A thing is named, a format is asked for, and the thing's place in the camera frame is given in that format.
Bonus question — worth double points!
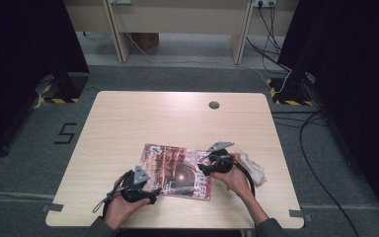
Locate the long black floor cable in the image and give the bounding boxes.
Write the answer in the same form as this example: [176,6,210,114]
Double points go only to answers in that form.
[270,110,362,237]

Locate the white cloth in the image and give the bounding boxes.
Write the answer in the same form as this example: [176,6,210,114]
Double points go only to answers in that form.
[238,150,267,187]

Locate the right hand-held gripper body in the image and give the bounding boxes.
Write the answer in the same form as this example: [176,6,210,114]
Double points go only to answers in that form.
[206,140,236,176]

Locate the person's left hand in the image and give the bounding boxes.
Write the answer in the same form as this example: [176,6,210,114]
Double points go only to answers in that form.
[104,177,151,231]

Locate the person's right hand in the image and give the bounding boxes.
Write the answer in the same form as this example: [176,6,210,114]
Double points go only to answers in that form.
[209,152,254,199]

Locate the black curtain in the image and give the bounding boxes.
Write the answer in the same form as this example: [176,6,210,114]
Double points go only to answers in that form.
[0,0,90,163]
[277,0,379,228]

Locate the glossy illustrated magazine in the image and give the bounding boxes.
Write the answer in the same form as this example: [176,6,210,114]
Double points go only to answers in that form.
[138,143,212,201]

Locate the black socket cables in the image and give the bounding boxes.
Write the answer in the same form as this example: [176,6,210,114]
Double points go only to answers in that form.
[245,0,293,74]

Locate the grey tape piece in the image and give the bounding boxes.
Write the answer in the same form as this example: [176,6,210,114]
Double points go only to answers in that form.
[41,202,65,213]
[289,208,313,222]

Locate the brown cardboard box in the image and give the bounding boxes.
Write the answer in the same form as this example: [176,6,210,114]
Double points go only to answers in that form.
[131,33,160,52]

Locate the white floor cable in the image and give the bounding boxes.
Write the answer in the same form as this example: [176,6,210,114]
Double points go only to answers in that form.
[124,32,293,95]

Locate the right hand-held gripper cable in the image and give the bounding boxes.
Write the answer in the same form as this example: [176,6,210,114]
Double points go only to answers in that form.
[229,157,257,198]

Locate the stand base with striped tape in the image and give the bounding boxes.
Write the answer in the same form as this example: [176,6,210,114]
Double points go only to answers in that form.
[265,72,316,107]
[34,72,90,105]

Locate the white wall socket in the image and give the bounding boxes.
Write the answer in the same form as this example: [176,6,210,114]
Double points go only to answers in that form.
[253,0,277,8]

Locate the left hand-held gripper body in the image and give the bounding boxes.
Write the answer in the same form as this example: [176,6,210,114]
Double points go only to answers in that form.
[119,164,153,203]

